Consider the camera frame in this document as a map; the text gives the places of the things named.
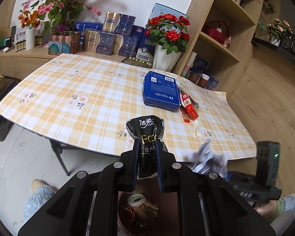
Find red paper cup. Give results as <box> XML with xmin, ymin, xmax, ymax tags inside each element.
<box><xmin>198</xmin><ymin>74</ymin><xmax>210</xmax><ymax>88</ymax></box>

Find dark red trash bin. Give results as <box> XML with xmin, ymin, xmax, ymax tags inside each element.
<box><xmin>118</xmin><ymin>177</ymin><xmax>178</xmax><ymax>235</ymax></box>

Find black tissue packet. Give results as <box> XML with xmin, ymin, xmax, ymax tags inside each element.
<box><xmin>126</xmin><ymin>115</ymin><xmax>168</xmax><ymax>178</ymax></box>

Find teal pattern planter box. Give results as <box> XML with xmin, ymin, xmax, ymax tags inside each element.
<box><xmin>48</xmin><ymin>31</ymin><xmax>81</xmax><ymax>55</ymax></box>

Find clear plastic wrapper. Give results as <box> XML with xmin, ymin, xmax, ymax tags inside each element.
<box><xmin>187</xmin><ymin>142</ymin><xmax>228</xmax><ymax>178</ymax></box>

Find stacked pastel cups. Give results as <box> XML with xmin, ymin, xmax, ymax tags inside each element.
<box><xmin>181</xmin><ymin>51</ymin><xmax>197</xmax><ymax>77</ymax></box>

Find red rose bouquet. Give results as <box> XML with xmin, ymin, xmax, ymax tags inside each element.
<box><xmin>145</xmin><ymin>13</ymin><xmax>191</xmax><ymax>55</ymax></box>

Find folding table black leg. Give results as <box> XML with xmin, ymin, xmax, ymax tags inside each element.
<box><xmin>49</xmin><ymin>139</ymin><xmax>79</xmax><ymax>176</ymax></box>

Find blue cardboard box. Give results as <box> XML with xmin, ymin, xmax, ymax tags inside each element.
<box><xmin>142</xmin><ymin>71</ymin><xmax>181</xmax><ymax>111</ymax></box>

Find yellow plaid floral tablecloth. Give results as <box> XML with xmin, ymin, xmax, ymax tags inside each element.
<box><xmin>0</xmin><ymin>54</ymin><xmax>256</xmax><ymax>161</ymax></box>

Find pale rose bouquet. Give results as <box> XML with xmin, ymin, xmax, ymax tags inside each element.
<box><xmin>267</xmin><ymin>18</ymin><xmax>293</xmax><ymax>46</ymax></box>

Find orange flowers in white vase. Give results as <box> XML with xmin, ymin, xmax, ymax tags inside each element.
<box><xmin>18</xmin><ymin>9</ymin><xmax>40</xmax><ymax>50</ymax></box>

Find blue gold gift box lower-left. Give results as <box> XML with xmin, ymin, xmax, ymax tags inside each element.
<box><xmin>83</xmin><ymin>29</ymin><xmax>116</xmax><ymax>56</ymax></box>

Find left fluffy blue slipper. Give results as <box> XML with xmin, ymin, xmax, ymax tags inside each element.
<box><xmin>23</xmin><ymin>179</ymin><xmax>56</xmax><ymax>221</ymax></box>

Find red snack stick packet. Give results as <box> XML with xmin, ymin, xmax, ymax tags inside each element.
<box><xmin>177</xmin><ymin>82</ymin><xmax>199</xmax><ymax>120</ymax></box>

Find blue gold gift box lower-right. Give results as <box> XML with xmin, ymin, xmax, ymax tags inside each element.
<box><xmin>112</xmin><ymin>35</ymin><xmax>138</xmax><ymax>57</ymax></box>

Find red kettle on shelf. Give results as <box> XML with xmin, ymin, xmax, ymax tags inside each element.
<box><xmin>202</xmin><ymin>20</ymin><xmax>229</xmax><ymax>45</ymax></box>

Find white faceted vase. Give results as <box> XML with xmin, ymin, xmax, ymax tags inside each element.
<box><xmin>152</xmin><ymin>44</ymin><xmax>182</xmax><ymax>72</ymax></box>

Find paper cup in bin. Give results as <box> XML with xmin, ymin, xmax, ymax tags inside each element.
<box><xmin>127</xmin><ymin>194</ymin><xmax>147</xmax><ymax>219</ymax></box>

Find wooden shelf unit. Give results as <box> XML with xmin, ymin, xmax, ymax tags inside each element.
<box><xmin>172</xmin><ymin>0</ymin><xmax>263</xmax><ymax>97</ymax></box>

